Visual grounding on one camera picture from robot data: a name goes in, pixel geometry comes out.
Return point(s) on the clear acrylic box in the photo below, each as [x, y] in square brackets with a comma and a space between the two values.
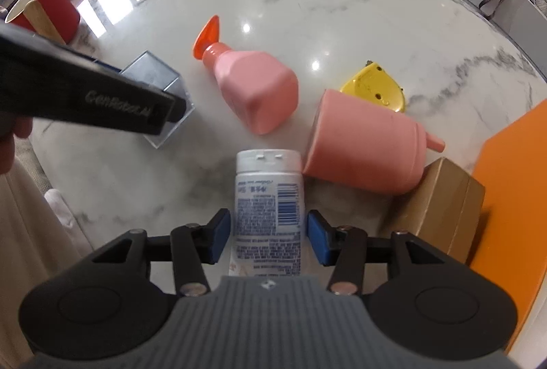
[147, 68]

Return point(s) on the person's left hand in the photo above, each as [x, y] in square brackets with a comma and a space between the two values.
[6, 151]

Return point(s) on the brown cardboard box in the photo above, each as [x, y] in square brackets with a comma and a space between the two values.
[440, 202]

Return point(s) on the small pink orange-capped bottle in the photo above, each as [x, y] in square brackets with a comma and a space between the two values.
[256, 91]

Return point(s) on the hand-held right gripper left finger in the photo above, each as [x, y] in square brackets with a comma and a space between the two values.
[220, 236]

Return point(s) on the large pink bottle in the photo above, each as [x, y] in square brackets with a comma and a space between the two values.
[363, 142]

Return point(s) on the yellow tape measure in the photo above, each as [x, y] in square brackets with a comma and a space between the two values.
[376, 87]

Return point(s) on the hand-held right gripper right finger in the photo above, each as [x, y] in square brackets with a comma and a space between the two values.
[318, 238]

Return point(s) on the wooden stick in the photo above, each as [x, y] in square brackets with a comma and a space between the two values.
[42, 21]

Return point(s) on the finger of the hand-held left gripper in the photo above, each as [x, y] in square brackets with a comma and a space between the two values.
[107, 100]

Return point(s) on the orange cardboard box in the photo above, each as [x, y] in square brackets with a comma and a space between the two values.
[513, 202]

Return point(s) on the red cup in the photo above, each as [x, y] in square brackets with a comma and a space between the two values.
[60, 10]

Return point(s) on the white blue-labelled bottle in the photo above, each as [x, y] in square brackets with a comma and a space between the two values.
[269, 198]

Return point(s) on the cream cloth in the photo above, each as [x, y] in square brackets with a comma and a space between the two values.
[30, 245]

